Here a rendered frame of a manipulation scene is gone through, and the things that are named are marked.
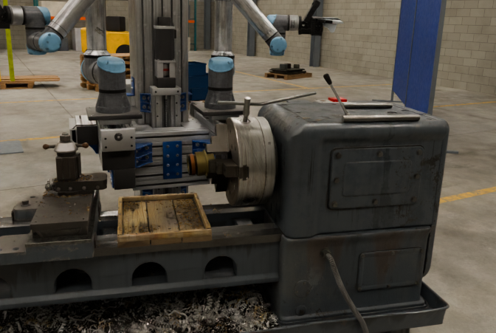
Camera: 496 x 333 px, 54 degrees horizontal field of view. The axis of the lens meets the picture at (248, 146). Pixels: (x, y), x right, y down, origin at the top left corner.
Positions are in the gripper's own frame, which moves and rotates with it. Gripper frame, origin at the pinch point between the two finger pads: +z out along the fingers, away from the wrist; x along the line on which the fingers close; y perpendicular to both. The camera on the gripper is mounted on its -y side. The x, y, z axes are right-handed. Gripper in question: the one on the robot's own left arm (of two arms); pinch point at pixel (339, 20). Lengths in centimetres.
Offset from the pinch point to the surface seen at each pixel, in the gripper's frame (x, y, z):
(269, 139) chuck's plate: 90, 28, -34
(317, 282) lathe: 101, 77, -16
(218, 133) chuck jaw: 79, 30, -52
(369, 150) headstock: 91, 30, -1
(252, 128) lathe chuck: 87, 25, -40
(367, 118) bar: 89, 19, -3
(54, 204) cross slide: 103, 48, -104
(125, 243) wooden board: 112, 56, -79
